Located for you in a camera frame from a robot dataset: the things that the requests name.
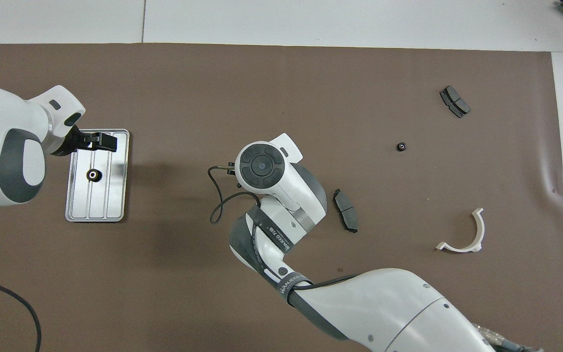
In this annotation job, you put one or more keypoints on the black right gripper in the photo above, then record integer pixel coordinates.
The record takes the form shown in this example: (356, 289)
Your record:
(232, 167)

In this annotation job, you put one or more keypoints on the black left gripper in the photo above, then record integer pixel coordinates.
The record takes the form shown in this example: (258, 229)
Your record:
(81, 142)

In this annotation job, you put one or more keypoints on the small black bearing gear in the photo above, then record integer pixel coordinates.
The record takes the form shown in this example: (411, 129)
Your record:
(401, 146)

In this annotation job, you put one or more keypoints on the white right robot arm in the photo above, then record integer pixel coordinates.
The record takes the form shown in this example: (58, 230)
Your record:
(384, 308)

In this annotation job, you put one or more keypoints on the silver metal tray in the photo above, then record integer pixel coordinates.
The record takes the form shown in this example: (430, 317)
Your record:
(105, 200)

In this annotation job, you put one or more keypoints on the brown table mat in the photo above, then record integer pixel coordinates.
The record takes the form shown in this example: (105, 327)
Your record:
(262, 98)

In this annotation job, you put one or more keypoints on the dark grey brake pad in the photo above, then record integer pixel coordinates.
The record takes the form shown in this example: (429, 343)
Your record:
(455, 101)
(346, 210)

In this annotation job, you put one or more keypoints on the white curved plastic bracket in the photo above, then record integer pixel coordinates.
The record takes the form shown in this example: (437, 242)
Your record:
(481, 230)

